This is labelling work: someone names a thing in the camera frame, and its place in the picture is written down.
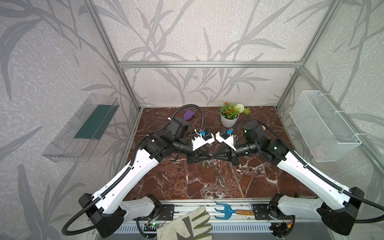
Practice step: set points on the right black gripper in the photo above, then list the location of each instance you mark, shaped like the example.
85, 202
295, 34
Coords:
232, 154

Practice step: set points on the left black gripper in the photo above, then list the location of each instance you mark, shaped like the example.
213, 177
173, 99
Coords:
196, 153

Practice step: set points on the blue garden hand fork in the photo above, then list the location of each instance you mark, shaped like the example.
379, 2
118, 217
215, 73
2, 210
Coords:
228, 212

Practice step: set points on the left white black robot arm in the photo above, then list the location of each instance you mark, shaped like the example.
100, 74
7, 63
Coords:
106, 209

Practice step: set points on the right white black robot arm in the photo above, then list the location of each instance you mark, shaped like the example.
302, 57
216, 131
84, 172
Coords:
336, 205

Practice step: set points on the white pot with flowers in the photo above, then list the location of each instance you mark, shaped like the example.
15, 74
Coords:
231, 112

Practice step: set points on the purple pink toy spatula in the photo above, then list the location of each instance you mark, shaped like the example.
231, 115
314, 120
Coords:
188, 115

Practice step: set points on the white green work glove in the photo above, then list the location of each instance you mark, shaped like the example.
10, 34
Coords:
192, 226

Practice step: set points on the green circuit board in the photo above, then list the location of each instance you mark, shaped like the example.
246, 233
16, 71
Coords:
151, 227

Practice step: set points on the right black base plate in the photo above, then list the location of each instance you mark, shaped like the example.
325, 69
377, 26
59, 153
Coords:
265, 212

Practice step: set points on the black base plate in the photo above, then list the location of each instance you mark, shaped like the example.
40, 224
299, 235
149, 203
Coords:
164, 212
265, 212

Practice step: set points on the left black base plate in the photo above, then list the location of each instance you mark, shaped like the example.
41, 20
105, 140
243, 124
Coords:
164, 212

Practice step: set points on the white wire mesh basket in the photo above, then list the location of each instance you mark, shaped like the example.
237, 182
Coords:
328, 136

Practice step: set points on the clear plastic wall tray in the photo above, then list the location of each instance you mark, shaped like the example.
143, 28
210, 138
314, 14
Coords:
78, 139

